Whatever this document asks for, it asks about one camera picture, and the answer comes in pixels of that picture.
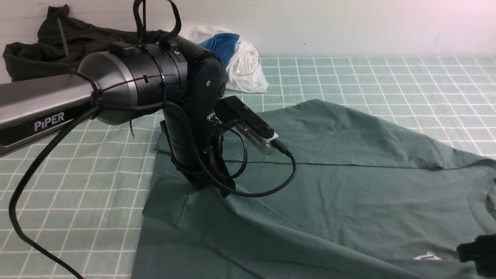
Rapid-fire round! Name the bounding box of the black silver Piper robot arm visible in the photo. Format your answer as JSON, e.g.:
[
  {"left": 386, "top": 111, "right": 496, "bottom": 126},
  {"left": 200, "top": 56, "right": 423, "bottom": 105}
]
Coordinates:
[{"left": 1, "top": 37, "right": 495, "bottom": 279}]

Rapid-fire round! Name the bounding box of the blue crumpled garment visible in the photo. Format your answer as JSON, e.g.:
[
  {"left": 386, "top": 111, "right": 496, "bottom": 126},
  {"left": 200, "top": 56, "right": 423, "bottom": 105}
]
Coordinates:
[{"left": 200, "top": 33, "right": 240, "bottom": 67}]

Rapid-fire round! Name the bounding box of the white crumpled garment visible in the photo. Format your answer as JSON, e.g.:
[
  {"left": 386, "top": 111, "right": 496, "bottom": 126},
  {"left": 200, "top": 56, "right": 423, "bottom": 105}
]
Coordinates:
[{"left": 179, "top": 25, "right": 268, "bottom": 93}]

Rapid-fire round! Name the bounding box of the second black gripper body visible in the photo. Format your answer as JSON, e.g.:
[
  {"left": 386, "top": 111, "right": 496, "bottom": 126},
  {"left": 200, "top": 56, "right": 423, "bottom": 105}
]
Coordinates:
[{"left": 456, "top": 234, "right": 496, "bottom": 277}]

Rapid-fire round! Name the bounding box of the green long-sleeve top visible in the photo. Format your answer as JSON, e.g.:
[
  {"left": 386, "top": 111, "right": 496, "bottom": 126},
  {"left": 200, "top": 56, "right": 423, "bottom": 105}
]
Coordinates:
[{"left": 131, "top": 100, "right": 495, "bottom": 279}]

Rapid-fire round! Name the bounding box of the green checked tablecloth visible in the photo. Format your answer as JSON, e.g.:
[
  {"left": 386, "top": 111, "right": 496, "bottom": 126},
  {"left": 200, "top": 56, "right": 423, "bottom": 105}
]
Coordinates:
[{"left": 17, "top": 57, "right": 495, "bottom": 279}]

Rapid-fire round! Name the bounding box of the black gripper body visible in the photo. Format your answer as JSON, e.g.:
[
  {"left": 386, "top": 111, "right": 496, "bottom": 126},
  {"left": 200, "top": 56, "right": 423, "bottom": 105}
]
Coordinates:
[{"left": 161, "top": 102, "right": 236, "bottom": 198}]

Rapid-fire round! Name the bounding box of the dark olive crumpled garment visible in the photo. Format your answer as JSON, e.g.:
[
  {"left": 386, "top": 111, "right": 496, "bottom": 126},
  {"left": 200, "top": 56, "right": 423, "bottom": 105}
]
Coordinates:
[{"left": 2, "top": 5, "right": 164, "bottom": 82}]

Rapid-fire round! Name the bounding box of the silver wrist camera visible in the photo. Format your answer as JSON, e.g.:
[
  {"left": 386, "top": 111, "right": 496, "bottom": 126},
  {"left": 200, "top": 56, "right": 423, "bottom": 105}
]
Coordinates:
[{"left": 214, "top": 96, "right": 279, "bottom": 155}]

